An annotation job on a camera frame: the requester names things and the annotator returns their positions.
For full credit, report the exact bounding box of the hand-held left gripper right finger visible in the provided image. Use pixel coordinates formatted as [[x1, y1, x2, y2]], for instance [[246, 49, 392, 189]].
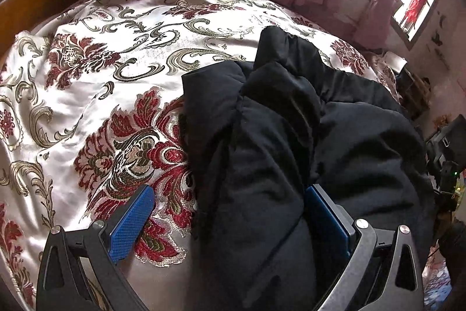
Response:
[[305, 185, 425, 311]]

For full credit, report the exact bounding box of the dark bedside clutter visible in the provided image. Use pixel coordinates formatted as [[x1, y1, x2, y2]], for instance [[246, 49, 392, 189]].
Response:
[[395, 71, 434, 120]]

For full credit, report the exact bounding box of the floral satin bedspread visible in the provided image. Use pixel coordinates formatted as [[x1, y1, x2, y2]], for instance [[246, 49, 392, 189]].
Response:
[[0, 0, 401, 311]]

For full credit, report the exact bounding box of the person's right forearm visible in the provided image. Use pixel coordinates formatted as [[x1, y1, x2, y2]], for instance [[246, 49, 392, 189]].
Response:
[[437, 218, 466, 284]]

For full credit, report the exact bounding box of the black padded jacket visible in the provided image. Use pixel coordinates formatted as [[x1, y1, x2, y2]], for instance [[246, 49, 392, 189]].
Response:
[[178, 26, 437, 311]]

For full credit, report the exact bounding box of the red window ornament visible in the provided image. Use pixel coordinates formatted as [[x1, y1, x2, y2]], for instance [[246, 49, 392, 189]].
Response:
[[400, 0, 427, 30]]

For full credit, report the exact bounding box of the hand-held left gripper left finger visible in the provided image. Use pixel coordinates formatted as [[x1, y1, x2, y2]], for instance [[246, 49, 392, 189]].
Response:
[[36, 185, 155, 311]]

